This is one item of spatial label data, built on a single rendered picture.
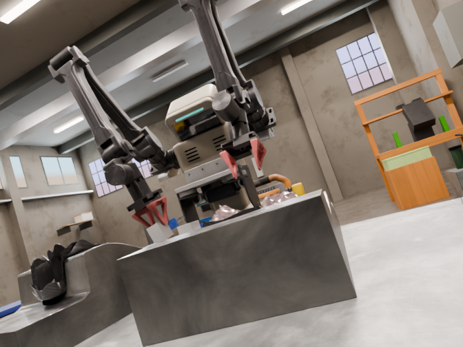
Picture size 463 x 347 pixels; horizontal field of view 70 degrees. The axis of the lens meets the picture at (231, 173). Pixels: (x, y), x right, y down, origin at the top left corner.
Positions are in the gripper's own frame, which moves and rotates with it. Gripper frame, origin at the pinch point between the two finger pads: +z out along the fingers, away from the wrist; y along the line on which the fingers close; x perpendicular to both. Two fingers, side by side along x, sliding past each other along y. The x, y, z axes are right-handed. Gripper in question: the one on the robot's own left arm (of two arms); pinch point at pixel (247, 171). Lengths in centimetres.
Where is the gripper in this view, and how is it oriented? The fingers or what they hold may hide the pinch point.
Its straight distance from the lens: 87.3
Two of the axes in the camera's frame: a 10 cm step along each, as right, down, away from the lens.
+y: 8.9, -3.3, -3.3
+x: 4.4, 4.0, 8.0
